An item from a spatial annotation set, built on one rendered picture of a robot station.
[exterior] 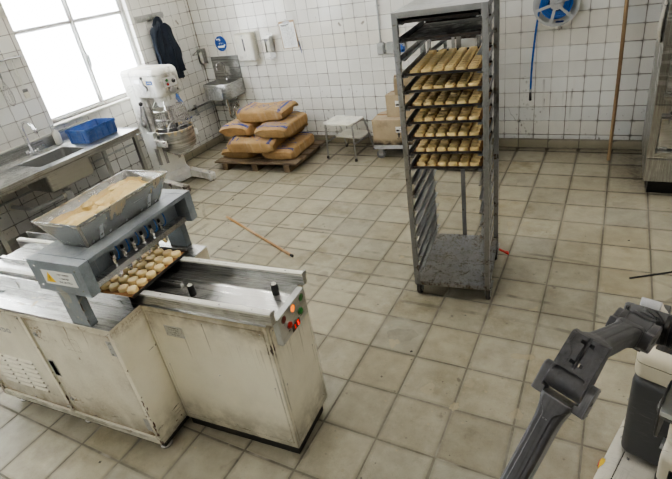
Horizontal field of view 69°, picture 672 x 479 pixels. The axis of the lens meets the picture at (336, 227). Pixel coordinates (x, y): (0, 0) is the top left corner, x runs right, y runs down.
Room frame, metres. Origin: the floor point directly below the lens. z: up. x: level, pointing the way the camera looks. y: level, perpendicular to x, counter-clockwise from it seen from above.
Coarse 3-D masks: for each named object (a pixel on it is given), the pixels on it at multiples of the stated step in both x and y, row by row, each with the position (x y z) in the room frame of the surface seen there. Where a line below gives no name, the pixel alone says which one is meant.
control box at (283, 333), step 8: (296, 288) 1.84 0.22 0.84; (296, 296) 1.79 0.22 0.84; (304, 296) 1.84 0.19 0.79; (288, 304) 1.73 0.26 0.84; (296, 304) 1.77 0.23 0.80; (304, 304) 1.83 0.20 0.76; (280, 312) 1.69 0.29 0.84; (288, 312) 1.71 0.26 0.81; (296, 312) 1.76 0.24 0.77; (304, 312) 1.82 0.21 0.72; (280, 320) 1.65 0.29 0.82; (288, 320) 1.70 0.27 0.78; (296, 320) 1.75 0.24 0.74; (280, 328) 1.64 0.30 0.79; (288, 328) 1.68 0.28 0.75; (296, 328) 1.73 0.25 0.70; (280, 336) 1.64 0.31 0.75; (288, 336) 1.68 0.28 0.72; (280, 344) 1.64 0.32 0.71
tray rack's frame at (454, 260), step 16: (416, 0) 3.15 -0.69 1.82; (432, 0) 2.99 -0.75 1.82; (448, 0) 2.85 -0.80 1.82; (464, 0) 2.71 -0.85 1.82; (480, 0) 2.59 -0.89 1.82; (496, 0) 3.06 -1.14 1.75; (400, 16) 2.69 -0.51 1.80; (496, 16) 3.06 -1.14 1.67; (496, 32) 3.06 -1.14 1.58; (496, 48) 3.06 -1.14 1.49; (496, 64) 3.06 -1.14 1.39; (496, 80) 3.06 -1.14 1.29; (496, 96) 3.06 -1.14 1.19; (496, 112) 3.06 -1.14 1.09; (496, 128) 3.06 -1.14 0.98; (496, 144) 3.06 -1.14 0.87; (496, 160) 3.06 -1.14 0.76; (464, 176) 3.17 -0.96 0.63; (496, 176) 3.06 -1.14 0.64; (464, 192) 3.17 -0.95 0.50; (496, 192) 3.06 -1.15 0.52; (464, 208) 3.18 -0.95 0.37; (496, 208) 3.06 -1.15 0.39; (464, 224) 3.18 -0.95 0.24; (496, 224) 3.06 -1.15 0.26; (448, 240) 3.14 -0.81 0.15; (464, 240) 3.10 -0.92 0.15; (480, 240) 3.06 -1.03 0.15; (496, 240) 3.03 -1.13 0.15; (432, 256) 2.96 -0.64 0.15; (448, 256) 2.93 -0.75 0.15; (464, 256) 2.89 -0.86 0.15; (480, 256) 2.86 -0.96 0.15; (432, 272) 2.77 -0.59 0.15; (448, 272) 2.74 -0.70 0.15; (464, 272) 2.71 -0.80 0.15; (480, 272) 2.67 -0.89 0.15; (464, 288) 2.57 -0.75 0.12; (480, 288) 2.53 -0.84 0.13
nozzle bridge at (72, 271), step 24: (168, 192) 2.41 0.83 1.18; (144, 216) 2.15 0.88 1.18; (168, 216) 2.34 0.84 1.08; (192, 216) 2.36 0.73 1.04; (120, 240) 1.96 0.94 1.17; (48, 264) 1.85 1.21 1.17; (72, 264) 1.79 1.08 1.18; (96, 264) 1.92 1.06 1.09; (120, 264) 1.96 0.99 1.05; (48, 288) 1.89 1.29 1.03; (72, 288) 1.81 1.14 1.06; (96, 288) 1.79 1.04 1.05; (72, 312) 1.85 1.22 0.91
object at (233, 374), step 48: (192, 288) 1.93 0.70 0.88; (240, 288) 1.92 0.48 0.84; (288, 288) 1.85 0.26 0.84; (192, 336) 1.81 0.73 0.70; (240, 336) 1.67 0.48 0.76; (192, 384) 1.86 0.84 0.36; (240, 384) 1.72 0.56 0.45; (288, 384) 1.65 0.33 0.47; (240, 432) 1.81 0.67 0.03; (288, 432) 1.62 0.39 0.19
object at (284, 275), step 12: (24, 240) 2.76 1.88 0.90; (36, 240) 2.73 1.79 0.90; (48, 240) 2.70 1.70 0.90; (180, 264) 2.19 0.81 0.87; (192, 264) 2.15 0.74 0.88; (204, 264) 2.12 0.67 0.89; (216, 264) 2.08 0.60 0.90; (228, 264) 2.05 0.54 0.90; (240, 264) 2.03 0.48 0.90; (240, 276) 2.02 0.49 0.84; (252, 276) 1.99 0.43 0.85; (264, 276) 1.95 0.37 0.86; (276, 276) 1.92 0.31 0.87; (288, 276) 1.89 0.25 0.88; (300, 276) 1.86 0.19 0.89
